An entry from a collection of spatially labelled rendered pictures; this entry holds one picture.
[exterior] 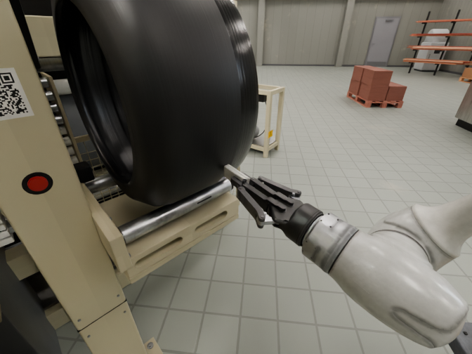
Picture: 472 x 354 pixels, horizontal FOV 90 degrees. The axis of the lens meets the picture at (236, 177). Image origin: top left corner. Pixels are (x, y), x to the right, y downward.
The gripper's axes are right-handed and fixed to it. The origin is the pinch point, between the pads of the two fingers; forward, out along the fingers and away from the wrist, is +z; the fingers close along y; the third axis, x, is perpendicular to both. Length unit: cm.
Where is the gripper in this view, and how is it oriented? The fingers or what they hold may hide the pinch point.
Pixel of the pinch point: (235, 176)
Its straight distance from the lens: 53.6
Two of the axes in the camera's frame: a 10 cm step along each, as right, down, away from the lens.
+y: -7.3, 3.5, -5.9
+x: -0.9, 8.1, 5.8
